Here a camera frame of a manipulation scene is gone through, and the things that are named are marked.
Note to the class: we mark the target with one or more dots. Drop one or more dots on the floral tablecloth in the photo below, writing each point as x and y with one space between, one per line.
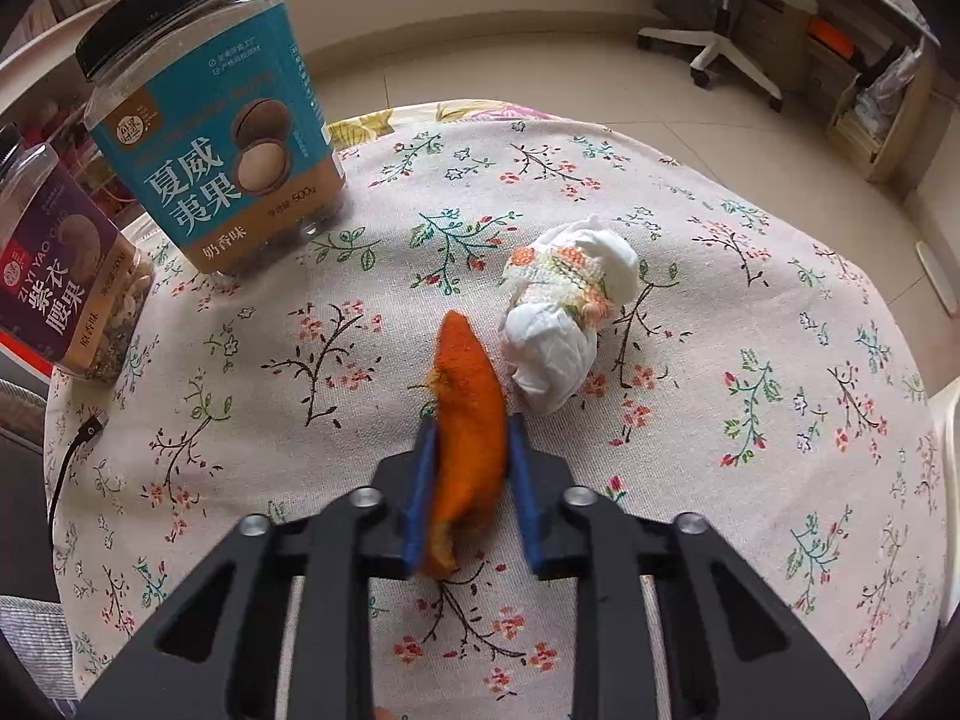
759 378

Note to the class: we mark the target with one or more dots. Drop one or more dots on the grey striped cushion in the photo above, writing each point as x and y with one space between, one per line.
38 635

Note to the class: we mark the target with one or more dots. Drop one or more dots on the round white tissue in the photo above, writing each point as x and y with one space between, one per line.
564 288

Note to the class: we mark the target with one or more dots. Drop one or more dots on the orange peel piece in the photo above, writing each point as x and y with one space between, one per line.
471 442

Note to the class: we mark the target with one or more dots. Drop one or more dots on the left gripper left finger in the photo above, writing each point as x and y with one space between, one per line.
275 620

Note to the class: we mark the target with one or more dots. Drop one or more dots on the purple label nut jar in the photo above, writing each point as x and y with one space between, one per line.
73 286

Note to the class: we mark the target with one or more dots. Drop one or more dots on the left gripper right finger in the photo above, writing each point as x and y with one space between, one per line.
670 620

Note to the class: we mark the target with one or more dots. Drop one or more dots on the wooden desk shelf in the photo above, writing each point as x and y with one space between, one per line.
893 55

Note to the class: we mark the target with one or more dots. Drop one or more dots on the teal label macadamia jar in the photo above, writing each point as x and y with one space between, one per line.
206 111

